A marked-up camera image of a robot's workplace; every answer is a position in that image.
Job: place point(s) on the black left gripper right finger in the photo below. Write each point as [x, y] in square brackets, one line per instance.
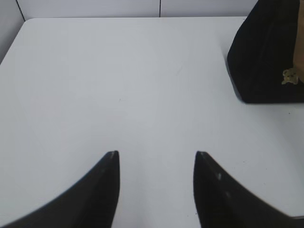
[222, 202]

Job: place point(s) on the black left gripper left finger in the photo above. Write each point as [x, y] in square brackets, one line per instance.
[90, 203]

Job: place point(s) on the black canvas tote bag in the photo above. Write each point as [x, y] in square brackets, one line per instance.
[266, 58]

